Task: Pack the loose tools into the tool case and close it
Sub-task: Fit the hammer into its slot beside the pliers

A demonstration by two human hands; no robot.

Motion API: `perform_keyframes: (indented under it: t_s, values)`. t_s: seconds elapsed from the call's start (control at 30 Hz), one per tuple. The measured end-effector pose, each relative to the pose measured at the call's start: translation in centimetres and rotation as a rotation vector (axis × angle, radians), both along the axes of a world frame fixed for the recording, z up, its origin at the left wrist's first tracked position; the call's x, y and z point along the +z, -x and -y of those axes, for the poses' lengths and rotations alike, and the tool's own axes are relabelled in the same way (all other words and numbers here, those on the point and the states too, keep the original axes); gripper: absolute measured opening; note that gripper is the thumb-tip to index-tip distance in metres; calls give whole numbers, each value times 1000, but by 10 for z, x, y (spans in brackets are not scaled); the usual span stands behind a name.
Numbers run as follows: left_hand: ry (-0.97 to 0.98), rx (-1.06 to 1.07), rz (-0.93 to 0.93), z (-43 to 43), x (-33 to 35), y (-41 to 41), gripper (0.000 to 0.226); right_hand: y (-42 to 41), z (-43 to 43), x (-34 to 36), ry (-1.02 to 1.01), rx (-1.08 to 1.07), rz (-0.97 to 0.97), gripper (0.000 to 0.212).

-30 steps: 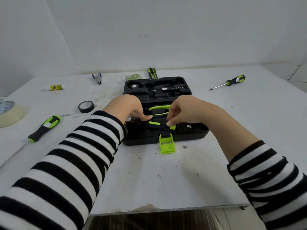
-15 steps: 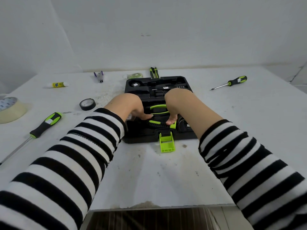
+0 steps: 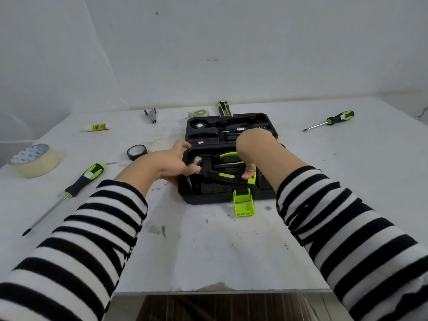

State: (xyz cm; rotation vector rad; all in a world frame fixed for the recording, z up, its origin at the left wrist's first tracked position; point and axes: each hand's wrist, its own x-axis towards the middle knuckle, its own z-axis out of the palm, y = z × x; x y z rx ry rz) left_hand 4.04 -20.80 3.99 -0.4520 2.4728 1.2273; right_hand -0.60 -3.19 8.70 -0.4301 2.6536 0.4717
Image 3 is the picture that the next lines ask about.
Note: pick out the person's left hand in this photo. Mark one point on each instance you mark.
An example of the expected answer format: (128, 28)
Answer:
(167, 165)

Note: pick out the person's right hand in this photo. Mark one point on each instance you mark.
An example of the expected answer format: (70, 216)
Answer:
(254, 143)

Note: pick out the person's left thumb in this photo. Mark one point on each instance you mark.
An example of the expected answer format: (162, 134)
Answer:
(183, 146)

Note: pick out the person's right thumb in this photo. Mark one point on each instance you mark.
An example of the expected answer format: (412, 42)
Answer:
(249, 172)

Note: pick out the black green claw hammer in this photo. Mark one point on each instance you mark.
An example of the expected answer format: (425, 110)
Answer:
(220, 178)

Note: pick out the person's left forearm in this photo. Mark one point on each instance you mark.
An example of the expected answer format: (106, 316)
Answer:
(83, 237)

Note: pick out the person's right forearm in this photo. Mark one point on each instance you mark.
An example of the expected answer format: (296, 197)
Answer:
(334, 230)

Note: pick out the green black pliers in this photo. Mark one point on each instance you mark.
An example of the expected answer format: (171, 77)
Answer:
(227, 158)

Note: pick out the green case latch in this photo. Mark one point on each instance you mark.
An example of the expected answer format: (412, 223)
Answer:
(243, 203)

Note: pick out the green tape measure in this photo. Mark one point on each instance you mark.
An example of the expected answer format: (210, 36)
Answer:
(199, 113)

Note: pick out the black plastic tool case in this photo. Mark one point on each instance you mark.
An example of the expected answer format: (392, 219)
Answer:
(214, 193)

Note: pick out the small purple stapler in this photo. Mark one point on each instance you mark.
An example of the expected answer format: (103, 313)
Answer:
(152, 116)

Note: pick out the small black precision screwdriver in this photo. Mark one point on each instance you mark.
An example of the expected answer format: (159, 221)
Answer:
(234, 131)

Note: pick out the black electrical tape roll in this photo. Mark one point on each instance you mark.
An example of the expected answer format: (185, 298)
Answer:
(136, 152)

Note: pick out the green black utility knife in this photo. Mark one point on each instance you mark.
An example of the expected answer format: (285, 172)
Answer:
(224, 108)

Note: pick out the white yellow glue stick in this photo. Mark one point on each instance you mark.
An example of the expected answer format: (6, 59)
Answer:
(97, 127)

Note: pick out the short green black screwdriver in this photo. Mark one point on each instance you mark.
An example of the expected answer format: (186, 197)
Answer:
(339, 117)

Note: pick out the long green black screwdriver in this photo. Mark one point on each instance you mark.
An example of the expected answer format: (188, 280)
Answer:
(82, 179)

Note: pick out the clear packing tape roll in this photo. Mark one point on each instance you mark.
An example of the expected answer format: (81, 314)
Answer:
(36, 162)

